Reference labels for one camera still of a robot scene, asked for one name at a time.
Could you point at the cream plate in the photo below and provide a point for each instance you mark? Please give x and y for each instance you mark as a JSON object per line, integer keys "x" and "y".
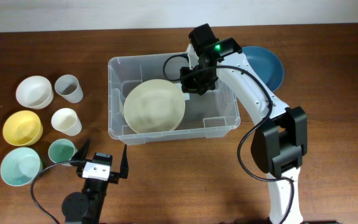
{"x": 179, "y": 124}

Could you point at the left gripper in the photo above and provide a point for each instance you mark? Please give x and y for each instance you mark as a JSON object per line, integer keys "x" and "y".
{"x": 114, "y": 176}

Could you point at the white label in container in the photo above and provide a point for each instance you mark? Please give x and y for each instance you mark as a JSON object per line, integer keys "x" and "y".
{"x": 187, "y": 96}

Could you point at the mint green bowl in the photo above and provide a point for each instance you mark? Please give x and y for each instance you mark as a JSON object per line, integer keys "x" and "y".
{"x": 20, "y": 166}

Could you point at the green cup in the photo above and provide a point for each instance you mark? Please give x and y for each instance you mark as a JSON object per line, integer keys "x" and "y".
{"x": 61, "y": 150}

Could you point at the dark blue plate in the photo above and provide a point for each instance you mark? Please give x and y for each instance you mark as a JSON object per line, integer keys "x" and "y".
{"x": 266, "y": 65}

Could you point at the yellow bowl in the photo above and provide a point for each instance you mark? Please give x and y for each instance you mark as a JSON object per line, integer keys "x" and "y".
{"x": 23, "y": 128}

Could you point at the grey translucent cup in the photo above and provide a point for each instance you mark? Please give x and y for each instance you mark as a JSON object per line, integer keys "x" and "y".
{"x": 69, "y": 88}

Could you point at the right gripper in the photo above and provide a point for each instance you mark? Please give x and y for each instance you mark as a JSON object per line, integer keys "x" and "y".
{"x": 187, "y": 84}

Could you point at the cream cup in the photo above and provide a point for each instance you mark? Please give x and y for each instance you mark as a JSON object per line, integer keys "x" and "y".
{"x": 66, "y": 121}

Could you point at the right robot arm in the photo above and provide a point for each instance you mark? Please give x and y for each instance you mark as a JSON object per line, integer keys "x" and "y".
{"x": 279, "y": 133}

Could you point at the white bowl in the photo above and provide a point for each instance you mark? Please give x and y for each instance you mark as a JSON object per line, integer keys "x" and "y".
{"x": 34, "y": 92}

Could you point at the clear plastic storage container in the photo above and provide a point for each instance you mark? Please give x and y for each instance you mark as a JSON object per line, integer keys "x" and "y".
{"x": 211, "y": 115}

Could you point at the beige plate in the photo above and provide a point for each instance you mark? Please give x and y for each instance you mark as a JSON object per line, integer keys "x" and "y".
{"x": 153, "y": 86}

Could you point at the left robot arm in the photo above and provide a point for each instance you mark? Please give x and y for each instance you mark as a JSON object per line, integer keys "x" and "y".
{"x": 86, "y": 206}

